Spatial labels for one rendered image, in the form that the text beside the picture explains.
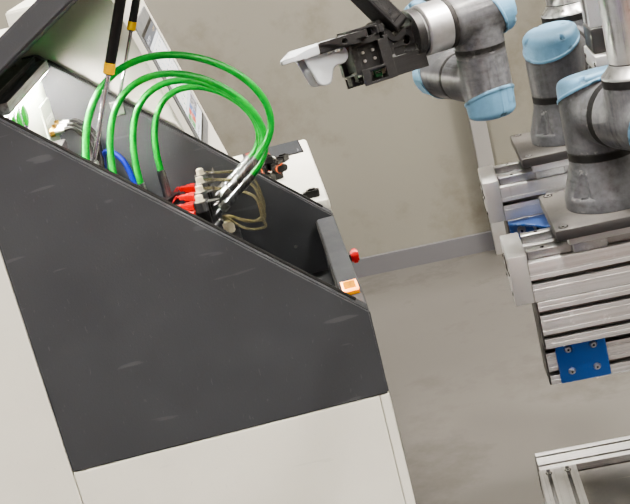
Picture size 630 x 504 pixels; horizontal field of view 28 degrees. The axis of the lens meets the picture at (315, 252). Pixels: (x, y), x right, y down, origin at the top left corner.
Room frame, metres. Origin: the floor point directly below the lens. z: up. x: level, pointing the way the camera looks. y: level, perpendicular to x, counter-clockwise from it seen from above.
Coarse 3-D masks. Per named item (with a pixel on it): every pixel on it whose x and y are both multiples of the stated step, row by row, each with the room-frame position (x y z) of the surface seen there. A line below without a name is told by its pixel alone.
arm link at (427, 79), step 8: (432, 56) 1.96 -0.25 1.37; (440, 56) 1.95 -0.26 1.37; (448, 56) 1.93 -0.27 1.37; (432, 64) 1.95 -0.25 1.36; (440, 64) 1.93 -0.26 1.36; (416, 72) 1.99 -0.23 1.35; (424, 72) 1.96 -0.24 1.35; (432, 72) 1.94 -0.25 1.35; (440, 72) 1.92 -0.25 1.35; (416, 80) 1.99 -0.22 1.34; (424, 80) 1.96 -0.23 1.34; (432, 80) 1.94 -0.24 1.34; (440, 80) 1.91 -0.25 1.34; (424, 88) 1.97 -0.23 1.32; (432, 88) 1.95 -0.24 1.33; (440, 88) 1.92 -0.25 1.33; (440, 96) 1.95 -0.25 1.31; (448, 96) 1.92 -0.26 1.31
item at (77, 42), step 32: (32, 0) 2.94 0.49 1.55; (96, 0) 2.75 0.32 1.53; (128, 0) 3.08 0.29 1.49; (64, 32) 2.75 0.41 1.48; (96, 32) 2.75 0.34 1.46; (128, 32) 2.75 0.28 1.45; (160, 32) 3.43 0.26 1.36; (64, 64) 2.75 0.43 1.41; (96, 64) 2.75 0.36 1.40; (128, 96) 2.75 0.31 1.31; (160, 96) 2.75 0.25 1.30
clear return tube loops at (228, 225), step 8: (256, 184) 2.67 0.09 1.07; (248, 192) 2.52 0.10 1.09; (256, 192) 2.60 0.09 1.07; (256, 200) 2.52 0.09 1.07; (264, 200) 2.67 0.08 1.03; (264, 208) 2.68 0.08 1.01; (224, 216) 2.66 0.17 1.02; (232, 216) 2.66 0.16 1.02; (264, 216) 2.60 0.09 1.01; (224, 224) 2.66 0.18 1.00; (232, 224) 2.67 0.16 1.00; (240, 224) 2.59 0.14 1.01; (264, 224) 2.53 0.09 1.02; (232, 232) 2.66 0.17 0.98
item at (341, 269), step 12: (324, 228) 2.62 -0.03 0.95; (336, 228) 2.60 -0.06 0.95; (324, 240) 2.54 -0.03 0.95; (336, 240) 2.51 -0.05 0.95; (336, 252) 2.43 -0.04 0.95; (336, 264) 2.36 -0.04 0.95; (348, 264) 2.34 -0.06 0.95; (336, 276) 2.28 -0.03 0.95; (348, 276) 2.26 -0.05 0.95; (360, 288) 2.18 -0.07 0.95
